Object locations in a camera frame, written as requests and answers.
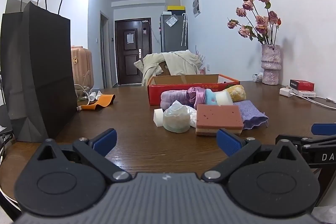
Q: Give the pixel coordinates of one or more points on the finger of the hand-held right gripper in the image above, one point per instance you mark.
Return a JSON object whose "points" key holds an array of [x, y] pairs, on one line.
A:
{"points": [[315, 140], [324, 129]]}

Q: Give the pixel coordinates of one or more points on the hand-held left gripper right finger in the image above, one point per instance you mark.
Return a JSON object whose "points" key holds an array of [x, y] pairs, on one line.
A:
{"points": [[228, 142]]}

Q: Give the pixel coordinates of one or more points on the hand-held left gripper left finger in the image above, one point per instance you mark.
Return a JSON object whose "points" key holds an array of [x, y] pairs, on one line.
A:
{"points": [[105, 141]]}

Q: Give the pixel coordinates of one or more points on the pink layered sponge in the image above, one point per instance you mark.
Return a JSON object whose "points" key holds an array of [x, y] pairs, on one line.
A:
{"points": [[218, 116]]}

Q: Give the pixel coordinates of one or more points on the purple knit dishcloth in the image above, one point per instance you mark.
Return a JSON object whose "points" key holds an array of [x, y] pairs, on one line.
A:
{"points": [[249, 112]]}

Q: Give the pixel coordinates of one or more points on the white rounded sponge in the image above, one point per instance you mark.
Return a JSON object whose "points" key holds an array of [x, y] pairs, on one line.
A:
{"points": [[224, 98]]}

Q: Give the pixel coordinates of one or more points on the light blue printed sock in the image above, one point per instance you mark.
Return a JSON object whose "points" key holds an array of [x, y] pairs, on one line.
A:
{"points": [[211, 98]]}

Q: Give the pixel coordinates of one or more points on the clear plastic bag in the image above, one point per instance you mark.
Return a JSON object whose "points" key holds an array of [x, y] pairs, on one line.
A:
{"points": [[176, 119]]}

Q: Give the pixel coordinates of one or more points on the small white foam block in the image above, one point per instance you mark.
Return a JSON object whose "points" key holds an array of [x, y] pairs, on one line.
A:
{"points": [[158, 117]]}

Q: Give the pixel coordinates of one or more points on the purple fluffy towel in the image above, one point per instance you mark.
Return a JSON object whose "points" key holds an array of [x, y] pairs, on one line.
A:
{"points": [[173, 98]]}

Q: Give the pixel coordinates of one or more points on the red cardboard box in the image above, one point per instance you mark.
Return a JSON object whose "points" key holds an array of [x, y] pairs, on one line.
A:
{"points": [[168, 90]]}

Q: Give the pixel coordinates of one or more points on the white power strip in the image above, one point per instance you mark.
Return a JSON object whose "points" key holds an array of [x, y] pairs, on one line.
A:
{"points": [[307, 94]]}

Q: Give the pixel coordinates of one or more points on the white charger plug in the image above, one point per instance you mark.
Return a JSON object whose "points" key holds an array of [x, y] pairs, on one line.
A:
{"points": [[92, 96]]}

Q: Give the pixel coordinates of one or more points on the white crumpled paper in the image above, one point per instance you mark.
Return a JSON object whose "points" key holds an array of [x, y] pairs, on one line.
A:
{"points": [[99, 94]]}

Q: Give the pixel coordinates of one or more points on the clear glass bowl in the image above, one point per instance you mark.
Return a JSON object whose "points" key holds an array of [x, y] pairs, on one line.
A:
{"points": [[81, 95]]}

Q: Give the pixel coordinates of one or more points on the white power adapter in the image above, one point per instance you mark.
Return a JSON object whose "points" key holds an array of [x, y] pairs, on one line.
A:
{"points": [[286, 92]]}

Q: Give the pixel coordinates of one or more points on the small white bottle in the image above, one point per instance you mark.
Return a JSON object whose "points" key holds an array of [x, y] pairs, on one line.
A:
{"points": [[257, 77]]}

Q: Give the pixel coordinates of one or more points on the pink suitcase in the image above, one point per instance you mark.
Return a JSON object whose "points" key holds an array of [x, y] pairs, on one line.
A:
{"points": [[82, 64]]}

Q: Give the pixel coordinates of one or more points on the pink speckled vase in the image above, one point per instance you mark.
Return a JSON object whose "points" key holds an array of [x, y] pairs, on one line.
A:
{"points": [[271, 66]]}

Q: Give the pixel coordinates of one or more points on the dark brown door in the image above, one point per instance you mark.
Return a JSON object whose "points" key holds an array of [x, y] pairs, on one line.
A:
{"points": [[132, 56]]}

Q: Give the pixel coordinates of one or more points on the grey side door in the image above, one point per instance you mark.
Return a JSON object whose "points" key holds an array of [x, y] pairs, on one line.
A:
{"points": [[104, 50]]}

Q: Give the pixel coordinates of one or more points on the beige coat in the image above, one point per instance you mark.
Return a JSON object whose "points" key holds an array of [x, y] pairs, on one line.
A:
{"points": [[181, 61]]}

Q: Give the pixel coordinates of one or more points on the brown wooden chair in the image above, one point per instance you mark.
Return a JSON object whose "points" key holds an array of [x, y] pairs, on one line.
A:
{"points": [[166, 69]]}

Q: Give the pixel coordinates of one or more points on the black paper bag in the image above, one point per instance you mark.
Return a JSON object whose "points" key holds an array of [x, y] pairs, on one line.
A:
{"points": [[39, 69]]}

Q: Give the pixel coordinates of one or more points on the white door notice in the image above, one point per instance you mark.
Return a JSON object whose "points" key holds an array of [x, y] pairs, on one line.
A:
{"points": [[130, 38]]}

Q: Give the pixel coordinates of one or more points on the grey refrigerator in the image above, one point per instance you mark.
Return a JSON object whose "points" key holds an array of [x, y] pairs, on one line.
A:
{"points": [[170, 37]]}

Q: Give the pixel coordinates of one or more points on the white folded umbrella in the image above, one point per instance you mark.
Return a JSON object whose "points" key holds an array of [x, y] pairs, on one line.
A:
{"points": [[183, 29]]}

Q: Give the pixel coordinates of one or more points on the dried rose bouquet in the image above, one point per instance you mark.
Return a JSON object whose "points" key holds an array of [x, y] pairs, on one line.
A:
{"points": [[261, 20]]}

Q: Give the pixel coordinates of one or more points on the white paper note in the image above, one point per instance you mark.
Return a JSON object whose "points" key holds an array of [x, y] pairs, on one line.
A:
{"points": [[172, 22]]}

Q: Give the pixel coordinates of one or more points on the yellow box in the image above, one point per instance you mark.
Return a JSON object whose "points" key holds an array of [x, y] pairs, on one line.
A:
{"points": [[176, 7]]}

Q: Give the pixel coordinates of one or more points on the pink wall decal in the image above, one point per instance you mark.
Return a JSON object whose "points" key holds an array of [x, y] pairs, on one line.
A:
{"points": [[200, 56]]}

